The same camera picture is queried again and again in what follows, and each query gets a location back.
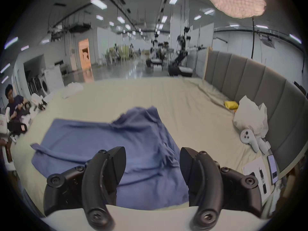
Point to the white hand controller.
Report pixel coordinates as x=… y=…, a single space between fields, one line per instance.
x=249 y=137

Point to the grey padded headboard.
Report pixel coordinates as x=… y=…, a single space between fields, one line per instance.
x=264 y=90

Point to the white cloth pile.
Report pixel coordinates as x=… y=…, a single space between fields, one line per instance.
x=72 y=89

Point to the white plastic bag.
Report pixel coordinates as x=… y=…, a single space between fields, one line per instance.
x=251 y=117

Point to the yellow cloth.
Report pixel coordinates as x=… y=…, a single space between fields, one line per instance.
x=231 y=104

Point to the smartphone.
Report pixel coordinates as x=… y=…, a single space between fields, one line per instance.
x=273 y=168

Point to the blue garment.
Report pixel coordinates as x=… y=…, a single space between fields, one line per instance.
x=101 y=150

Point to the bed with beige sheet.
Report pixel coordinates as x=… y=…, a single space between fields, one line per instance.
x=187 y=109

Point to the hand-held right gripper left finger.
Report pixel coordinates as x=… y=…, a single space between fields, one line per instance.
x=96 y=177

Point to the white washing machine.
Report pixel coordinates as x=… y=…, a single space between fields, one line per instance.
x=44 y=86

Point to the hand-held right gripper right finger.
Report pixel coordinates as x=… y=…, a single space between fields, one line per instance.
x=207 y=177

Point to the spare hand-held gripper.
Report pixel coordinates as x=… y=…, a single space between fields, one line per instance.
x=38 y=103

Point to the black robot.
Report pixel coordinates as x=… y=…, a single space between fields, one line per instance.
x=180 y=56

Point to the pink woven lamp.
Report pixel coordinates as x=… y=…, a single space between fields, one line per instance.
x=234 y=0

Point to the white paper sheet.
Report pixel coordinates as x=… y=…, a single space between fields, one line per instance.
x=255 y=167

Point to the black pen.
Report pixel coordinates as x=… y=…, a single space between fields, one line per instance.
x=262 y=180

